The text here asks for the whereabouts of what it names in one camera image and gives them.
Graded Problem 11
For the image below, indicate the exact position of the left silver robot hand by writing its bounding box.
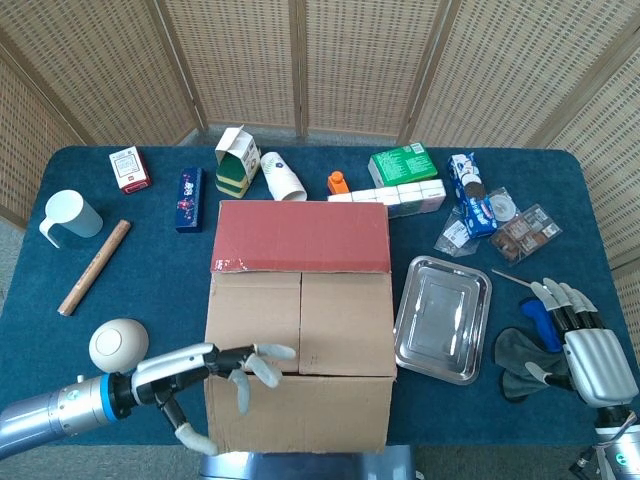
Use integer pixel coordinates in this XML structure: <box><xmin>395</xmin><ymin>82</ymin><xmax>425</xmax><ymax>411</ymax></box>
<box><xmin>130</xmin><ymin>342</ymin><xmax>297</xmax><ymax>457</ymax></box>

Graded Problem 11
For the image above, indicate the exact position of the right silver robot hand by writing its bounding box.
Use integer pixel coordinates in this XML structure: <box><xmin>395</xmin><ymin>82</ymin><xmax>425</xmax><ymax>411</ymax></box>
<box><xmin>524</xmin><ymin>277</ymin><xmax>626</xmax><ymax>409</ymax></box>

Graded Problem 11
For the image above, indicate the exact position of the large brown cardboard box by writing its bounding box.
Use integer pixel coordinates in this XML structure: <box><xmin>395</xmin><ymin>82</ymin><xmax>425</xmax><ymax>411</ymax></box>
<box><xmin>203</xmin><ymin>199</ymin><xmax>399</xmax><ymax>456</ymax></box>

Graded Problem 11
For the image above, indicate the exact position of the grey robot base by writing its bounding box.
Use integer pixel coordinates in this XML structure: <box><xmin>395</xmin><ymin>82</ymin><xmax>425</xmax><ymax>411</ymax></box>
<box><xmin>199</xmin><ymin>444</ymin><xmax>416</xmax><ymax>480</ymax></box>

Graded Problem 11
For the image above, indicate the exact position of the dark blue table cloth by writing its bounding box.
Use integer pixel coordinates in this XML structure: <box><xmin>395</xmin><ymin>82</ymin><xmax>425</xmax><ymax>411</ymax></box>
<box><xmin>0</xmin><ymin>144</ymin><xmax>640</xmax><ymax>447</ymax></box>

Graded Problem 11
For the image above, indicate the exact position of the long blue patterned box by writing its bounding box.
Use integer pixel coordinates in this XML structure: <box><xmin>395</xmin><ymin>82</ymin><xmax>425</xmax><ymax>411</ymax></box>
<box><xmin>174</xmin><ymin>166</ymin><xmax>206</xmax><ymax>234</ymax></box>

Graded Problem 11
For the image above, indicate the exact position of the blue cookie package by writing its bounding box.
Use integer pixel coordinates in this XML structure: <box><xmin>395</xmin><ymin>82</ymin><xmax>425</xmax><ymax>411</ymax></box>
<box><xmin>447</xmin><ymin>153</ymin><xmax>496</xmax><ymax>239</ymax></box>

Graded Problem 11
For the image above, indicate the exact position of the small red white box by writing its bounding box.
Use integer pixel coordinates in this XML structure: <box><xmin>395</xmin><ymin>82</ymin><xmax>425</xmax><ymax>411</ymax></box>
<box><xmin>108</xmin><ymin>145</ymin><xmax>152</xmax><ymax>195</ymax></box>

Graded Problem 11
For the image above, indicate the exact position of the open white paper carton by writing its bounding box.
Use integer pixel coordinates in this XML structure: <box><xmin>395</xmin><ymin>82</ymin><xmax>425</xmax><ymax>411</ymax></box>
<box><xmin>214</xmin><ymin>124</ymin><xmax>262</xmax><ymax>189</ymax></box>

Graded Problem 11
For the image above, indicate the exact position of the green printed box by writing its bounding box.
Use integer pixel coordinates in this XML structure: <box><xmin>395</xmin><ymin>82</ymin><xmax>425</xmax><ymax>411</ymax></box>
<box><xmin>368</xmin><ymin>142</ymin><xmax>439</xmax><ymax>184</ymax></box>

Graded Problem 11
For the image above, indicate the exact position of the beige round ball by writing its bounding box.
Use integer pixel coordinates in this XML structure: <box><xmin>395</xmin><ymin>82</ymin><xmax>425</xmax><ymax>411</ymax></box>
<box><xmin>88</xmin><ymin>317</ymin><xmax>150</xmax><ymax>374</ymax></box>

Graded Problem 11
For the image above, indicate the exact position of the blue brush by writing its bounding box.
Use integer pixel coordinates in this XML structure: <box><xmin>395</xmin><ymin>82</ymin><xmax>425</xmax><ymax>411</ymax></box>
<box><xmin>519</xmin><ymin>297</ymin><xmax>565</xmax><ymax>354</ymax></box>

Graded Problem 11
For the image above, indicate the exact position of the grey cloth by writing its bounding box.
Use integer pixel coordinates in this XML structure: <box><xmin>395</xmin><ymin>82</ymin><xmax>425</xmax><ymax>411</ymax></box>
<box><xmin>494</xmin><ymin>327</ymin><xmax>571</xmax><ymax>404</ymax></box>

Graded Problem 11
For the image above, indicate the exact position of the metal spoon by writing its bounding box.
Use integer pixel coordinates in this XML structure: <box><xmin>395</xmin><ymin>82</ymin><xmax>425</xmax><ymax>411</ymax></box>
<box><xmin>491</xmin><ymin>268</ymin><xmax>537</xmax><ymax>292</ymax></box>

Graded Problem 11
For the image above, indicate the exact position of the wooden rolling pin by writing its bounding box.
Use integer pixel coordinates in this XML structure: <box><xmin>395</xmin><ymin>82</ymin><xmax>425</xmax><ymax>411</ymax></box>
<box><xmin>57</xmin><ymin>218</ymin><xmax>133</xmax><ymax>317</ymax></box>

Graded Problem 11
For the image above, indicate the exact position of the clear tray of brown snacks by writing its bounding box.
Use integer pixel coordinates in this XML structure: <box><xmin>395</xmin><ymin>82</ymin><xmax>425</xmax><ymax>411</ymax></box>
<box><xmin>488</xmin><ymin>203</ymin><xmax>563</xmax><ymax>264</ymax></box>

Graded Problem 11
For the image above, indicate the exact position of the stainless steel tray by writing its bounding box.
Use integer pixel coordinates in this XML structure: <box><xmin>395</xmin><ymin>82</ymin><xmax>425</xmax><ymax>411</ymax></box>
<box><xmin>393</xmin><ymin>255</ymin><xmax>493</xmax><ymax>385</ymax></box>

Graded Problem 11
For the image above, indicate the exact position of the clear packet with white disc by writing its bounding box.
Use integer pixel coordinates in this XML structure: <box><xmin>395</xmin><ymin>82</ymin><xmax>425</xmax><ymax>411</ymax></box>
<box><xmin>482</xmin><ymin>187</ymin><xmax>521</xmax><ymax>224</ymax></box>

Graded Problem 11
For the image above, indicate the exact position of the white plastic mug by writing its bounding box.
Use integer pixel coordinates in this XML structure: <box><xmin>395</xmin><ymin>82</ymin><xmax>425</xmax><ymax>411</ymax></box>
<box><xmin>38</xmin><ymin>189</ymin><xmax>104</xmax><ymax>249</ymax></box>

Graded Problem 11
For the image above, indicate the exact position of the green yellow sponge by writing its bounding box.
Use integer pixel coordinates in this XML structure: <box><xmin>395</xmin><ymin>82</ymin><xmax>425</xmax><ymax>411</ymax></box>
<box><xmin>215</xmin><ymin>177</ymin><xmax>250</xmax><ymax>200</ymax></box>
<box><xmin>217</xmin><ymin>152</ymin><xmax>251</xmax><ymax>185</ymax></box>

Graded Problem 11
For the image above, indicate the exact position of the clear labelled plastic bag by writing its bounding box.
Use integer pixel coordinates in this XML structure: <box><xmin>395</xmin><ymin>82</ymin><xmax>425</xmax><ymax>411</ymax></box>
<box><xmin>433</xmin><ymin>204</ymin><xmax>484</xmax><ymax>257</ymax></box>

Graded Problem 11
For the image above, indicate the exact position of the white paper cup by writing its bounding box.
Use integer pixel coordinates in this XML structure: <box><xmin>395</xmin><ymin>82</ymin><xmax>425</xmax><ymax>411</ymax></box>
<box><xmin>259</xmin><ymin>152</ymin><xmax>309</xmax><ymax>202</ymax></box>

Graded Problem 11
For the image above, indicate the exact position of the white tissue multipack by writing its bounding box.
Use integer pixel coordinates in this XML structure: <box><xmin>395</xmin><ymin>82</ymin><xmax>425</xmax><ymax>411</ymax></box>
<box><xmin>327</xmin><ymin>178</ymin><xmax>447</xmax><ymax>220</ymax></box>

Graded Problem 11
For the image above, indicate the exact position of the woven folding screen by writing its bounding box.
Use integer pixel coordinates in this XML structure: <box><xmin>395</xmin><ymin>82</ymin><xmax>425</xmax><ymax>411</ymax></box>
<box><xmin>0</xmin><ymin>0</ymin><xmax>640</xmax><ymax>269</ymax></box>

